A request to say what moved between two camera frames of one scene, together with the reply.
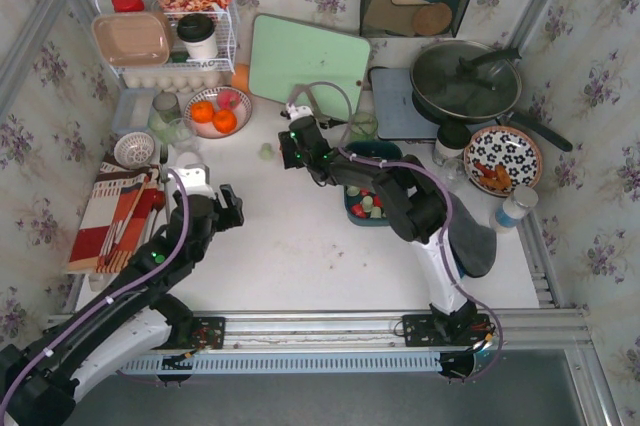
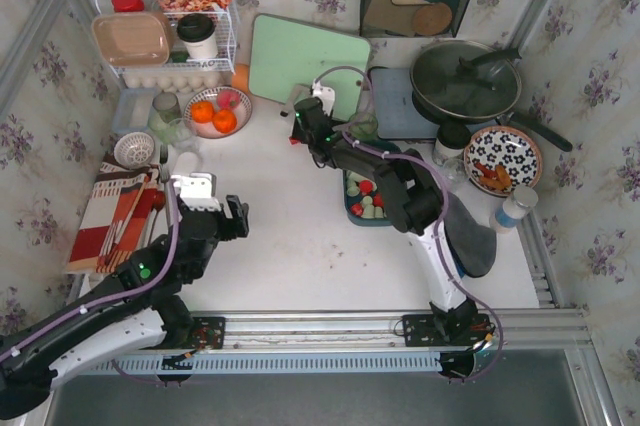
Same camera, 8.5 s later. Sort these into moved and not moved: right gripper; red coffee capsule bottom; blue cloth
Moved: right gripper
Not moved: red coffee capsule bottom; blue cloth
